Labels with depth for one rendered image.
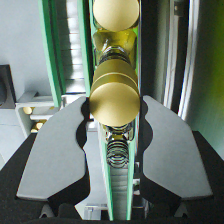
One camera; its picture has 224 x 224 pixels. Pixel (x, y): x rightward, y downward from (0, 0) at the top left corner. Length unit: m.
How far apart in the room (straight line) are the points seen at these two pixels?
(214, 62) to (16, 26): 0.56
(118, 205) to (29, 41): 0.77
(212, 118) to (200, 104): 0.04
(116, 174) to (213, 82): 0.53
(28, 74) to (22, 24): 0.17
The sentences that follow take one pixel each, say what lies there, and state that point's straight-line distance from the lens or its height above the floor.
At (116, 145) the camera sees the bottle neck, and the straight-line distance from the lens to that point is 0.24.
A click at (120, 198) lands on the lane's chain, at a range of 0.84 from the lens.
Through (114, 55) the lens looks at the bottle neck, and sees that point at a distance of 0.17.
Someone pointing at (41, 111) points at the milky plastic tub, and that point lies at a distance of 0.69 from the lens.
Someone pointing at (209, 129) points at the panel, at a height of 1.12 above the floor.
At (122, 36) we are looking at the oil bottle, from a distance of 0.22.
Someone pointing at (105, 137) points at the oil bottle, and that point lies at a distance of 0.28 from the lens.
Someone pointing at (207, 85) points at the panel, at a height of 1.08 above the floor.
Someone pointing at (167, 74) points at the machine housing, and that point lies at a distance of 0.56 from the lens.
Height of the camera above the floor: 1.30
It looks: 57 degrees down
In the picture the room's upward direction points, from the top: 179 degrees counter-clockwise
